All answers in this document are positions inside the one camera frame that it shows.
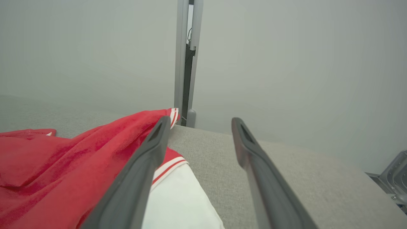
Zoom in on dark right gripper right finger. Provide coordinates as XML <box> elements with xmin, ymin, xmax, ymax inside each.
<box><xmin>231</xmin><ymin>117</ymin><xmax>319</xmax><ymax>229</ymax></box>

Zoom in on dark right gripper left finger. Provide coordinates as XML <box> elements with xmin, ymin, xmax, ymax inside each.
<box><xmin>80</xmin><ymin>116</ymin><xmax>172</xmax><ymax>229</ymax></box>

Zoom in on red shirt with white sleeves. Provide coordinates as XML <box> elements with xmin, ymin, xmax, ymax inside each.
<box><xmin>0</xmin><ymin>108</ymin><xmax>225</xmax><ymax>229</ymax></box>

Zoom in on grey fabric sofa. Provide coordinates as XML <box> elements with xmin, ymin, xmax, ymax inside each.
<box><xmin>0</xmin><ymin>94</ymin><xmax>407</xmax><ymax>229</ymax></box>

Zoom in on white partition panel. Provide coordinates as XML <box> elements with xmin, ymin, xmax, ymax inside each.
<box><xmin>0</xmin><ymin>0</ymin><xmax>178</xmax><ymax>118</ymax></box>
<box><xmin>192</xmin><ymin>0</ymin><xmax>407</xmax><ymax>175</ymax></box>

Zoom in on grey metal frame corner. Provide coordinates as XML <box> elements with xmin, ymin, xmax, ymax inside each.
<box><xmin>365</xmin><ymin>150</ymin><xmax>407</xmax><ymax>214</ymax></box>

